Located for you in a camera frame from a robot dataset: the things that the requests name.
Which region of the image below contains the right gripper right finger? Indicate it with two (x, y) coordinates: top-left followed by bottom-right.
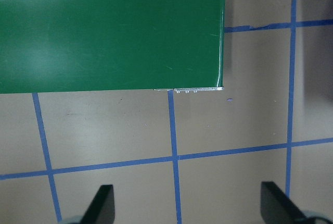
(260, 181), (306, 224)

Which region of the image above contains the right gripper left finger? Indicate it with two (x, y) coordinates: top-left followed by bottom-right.
(81, 184), (115, 224)

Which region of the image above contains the green conveyor belt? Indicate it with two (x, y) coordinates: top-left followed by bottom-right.
(1, 0), (226, 94)

